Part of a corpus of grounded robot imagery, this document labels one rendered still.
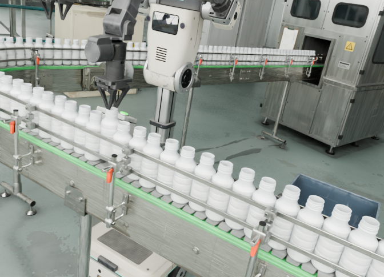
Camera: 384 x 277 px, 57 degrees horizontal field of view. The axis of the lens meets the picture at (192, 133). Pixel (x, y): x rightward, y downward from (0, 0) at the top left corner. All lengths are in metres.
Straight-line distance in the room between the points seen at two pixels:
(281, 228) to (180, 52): 0.98
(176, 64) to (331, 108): 3.17
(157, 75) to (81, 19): 3.37
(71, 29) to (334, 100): 3.39
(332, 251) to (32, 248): 1.90
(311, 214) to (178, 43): 1.02
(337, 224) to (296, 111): 4.01
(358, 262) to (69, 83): 2.11
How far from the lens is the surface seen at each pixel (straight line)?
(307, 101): 4.75
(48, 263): 2.34
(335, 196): 1.53
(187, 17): 1.62
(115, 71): 1.08
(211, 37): 7.02
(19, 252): 2.44
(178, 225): 1.03
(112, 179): 1.05
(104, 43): 1.03
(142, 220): 1.11
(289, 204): 0.90
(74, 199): 1.30
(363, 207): 1.53
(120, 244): 2.04
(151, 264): 1.94
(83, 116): 1.22
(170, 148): 1.00
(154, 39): 1.71
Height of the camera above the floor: 1.56
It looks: 21 degrees down
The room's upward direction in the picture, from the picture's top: 9 degrees clockwise
